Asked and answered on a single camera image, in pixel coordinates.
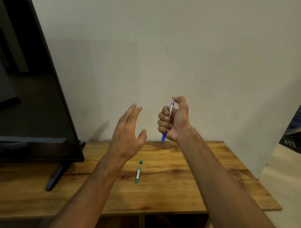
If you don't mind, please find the dark object with white stripes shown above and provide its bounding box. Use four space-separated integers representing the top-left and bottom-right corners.
279 110 301 154

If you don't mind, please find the silver blue mechanical pencil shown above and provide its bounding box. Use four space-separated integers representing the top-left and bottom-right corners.
161 99 175 147

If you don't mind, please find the black television stand foot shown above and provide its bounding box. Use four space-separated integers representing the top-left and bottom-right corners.
45 141 86 192

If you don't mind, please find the person's right forearm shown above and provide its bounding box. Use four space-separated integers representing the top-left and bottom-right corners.
175 126 277 228

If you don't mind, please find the person's left hand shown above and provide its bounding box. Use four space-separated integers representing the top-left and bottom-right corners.
106 103 148 162

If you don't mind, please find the black flat screen television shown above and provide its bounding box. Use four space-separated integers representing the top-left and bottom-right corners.
0 0 85 163

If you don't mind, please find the person's left forearm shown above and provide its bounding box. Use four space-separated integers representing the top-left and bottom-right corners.
48 153 126 228

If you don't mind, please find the wooden table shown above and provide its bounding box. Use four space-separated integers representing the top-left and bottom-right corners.
0 140 283 228

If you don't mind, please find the person's right hand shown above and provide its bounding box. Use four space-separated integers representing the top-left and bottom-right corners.
158 96 192 143

